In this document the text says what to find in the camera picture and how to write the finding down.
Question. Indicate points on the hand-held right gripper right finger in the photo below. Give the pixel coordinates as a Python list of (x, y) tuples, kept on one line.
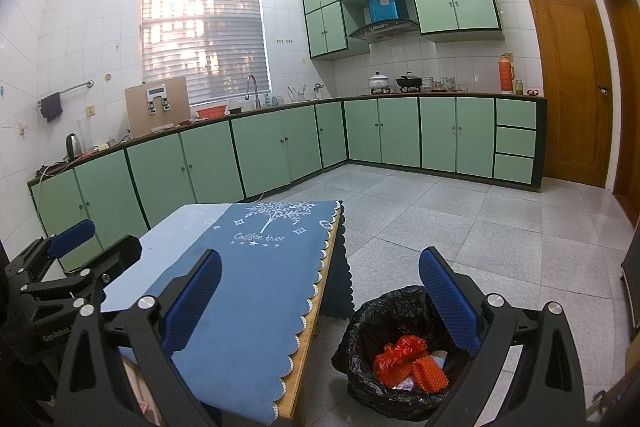
[(447, 302)]

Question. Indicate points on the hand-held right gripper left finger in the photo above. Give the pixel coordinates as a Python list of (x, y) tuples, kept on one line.
[(192, 302)]

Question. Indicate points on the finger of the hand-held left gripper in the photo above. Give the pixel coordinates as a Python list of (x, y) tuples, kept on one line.
[(72, 237), (125, 254)]

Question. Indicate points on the red plastic bag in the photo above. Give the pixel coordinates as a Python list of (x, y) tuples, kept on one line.
[(395, 354)]

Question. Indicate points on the bin with black bag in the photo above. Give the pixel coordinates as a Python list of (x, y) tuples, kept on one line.
[(360, 322)]

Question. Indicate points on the blue tablecloth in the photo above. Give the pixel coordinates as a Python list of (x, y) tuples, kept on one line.
[(250, 307)]

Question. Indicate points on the orange foam fruit net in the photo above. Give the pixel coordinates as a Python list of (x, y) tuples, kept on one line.
[(430, 374)]

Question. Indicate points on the metal electric kettle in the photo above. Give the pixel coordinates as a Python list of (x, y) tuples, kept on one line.
[(74, 147)]

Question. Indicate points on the clear plastic jug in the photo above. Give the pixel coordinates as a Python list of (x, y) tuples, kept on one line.
[(85, 134)]

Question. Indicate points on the wooden table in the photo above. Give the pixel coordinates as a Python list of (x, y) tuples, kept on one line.
[(297, 377)]

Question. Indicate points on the dark hanging towel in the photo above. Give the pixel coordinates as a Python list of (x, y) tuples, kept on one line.
[(51, 107)]

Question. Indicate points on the brown water purifier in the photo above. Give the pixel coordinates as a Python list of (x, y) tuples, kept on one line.
[(157, 107)]

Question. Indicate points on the red plastic basin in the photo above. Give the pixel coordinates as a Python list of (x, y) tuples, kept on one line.
[(211, 112)]

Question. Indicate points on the green base kitchen cabinets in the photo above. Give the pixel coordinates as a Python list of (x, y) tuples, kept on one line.
[(400, 132)]

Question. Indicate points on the black cabinet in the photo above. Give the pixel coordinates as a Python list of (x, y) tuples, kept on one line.
[(632, 282)]

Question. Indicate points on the metal sink faucet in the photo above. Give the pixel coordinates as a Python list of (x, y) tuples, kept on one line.
[(248, 82)]

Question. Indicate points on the black wok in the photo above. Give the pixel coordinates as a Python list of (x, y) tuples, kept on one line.
[(409, 82)]

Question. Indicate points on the window blind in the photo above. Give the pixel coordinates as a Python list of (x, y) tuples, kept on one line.
[(205, 42)]

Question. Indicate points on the white cooking pot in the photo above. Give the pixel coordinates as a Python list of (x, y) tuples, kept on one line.
[(379, 83)]

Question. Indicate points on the utensil holder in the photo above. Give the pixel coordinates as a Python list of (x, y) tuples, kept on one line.
[(298, 96)]

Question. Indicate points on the red thermos flask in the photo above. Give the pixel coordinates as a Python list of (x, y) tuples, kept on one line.
[(506, 77)]

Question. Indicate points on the wooden door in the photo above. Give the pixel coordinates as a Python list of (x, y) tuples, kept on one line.
[(627, 107), (570, 82)]

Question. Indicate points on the range hood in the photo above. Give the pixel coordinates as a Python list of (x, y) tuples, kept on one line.
[(382, 29)]

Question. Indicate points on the blue box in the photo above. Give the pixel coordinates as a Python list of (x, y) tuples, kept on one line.
[(385, 7)]

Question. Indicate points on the metal towel rail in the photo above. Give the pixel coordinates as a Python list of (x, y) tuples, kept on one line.
[(75, 87)]

